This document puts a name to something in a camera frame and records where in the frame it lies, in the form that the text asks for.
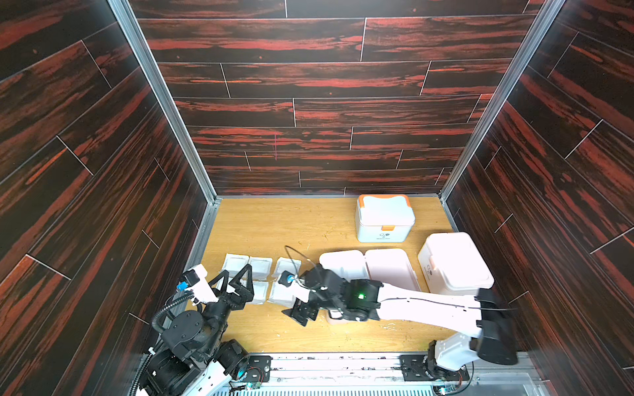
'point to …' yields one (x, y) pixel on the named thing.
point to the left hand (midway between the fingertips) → (242, 270)
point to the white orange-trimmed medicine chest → (384, 219)
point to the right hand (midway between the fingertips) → (294, 289)
